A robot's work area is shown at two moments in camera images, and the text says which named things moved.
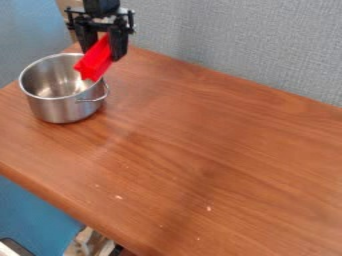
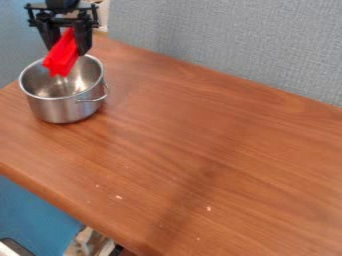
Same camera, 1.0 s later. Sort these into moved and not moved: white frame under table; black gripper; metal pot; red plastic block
Moved: black gripper; red plastic block
Not moved: white frame under table; metal pot
